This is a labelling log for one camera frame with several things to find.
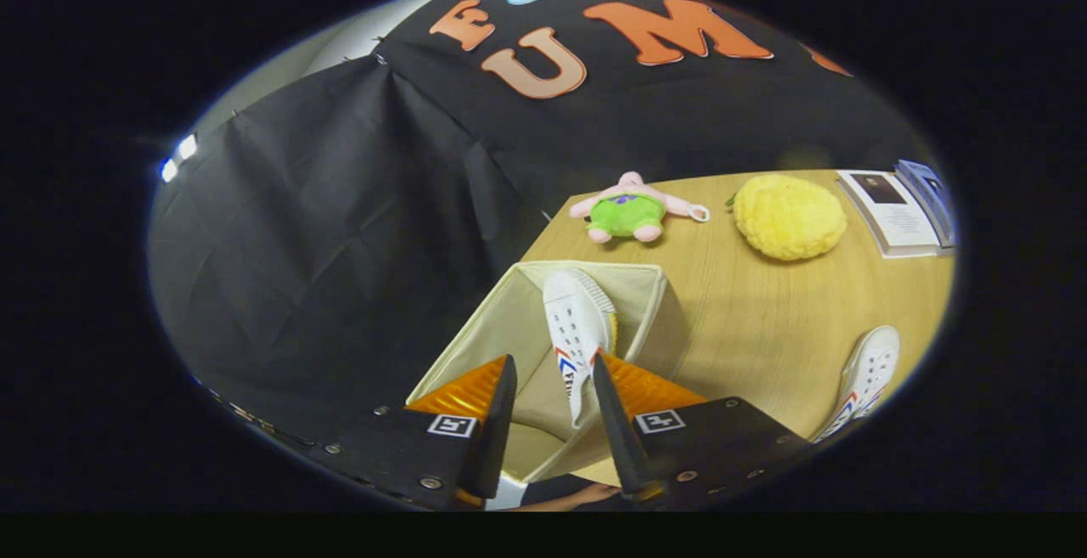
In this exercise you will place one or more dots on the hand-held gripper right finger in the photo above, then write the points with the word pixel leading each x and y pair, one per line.
pixel 618 439

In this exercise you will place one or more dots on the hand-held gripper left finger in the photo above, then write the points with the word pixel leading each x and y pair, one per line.
pixel 501 431

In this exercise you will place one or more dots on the beige fabric storage box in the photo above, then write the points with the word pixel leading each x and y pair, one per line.
pixel 509 320

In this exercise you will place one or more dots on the white striped canvas shoe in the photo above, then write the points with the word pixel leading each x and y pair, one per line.
pixel 577 320
pixel 870 367

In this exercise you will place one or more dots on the pink and green plush toy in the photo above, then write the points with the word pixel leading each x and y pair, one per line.
pixel 628 214

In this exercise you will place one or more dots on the black backdrop cloth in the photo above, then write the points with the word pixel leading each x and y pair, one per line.
pixel 340 244

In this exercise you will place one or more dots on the yellow plush ball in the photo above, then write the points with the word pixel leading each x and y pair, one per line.
pixel 790 218

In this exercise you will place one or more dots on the white booklet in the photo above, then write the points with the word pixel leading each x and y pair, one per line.
pixel 896 218

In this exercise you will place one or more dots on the blue book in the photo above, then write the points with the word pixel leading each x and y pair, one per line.
pixel 934 193

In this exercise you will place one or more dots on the ceiling light panel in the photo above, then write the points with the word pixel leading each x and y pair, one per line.
pixel 187 147

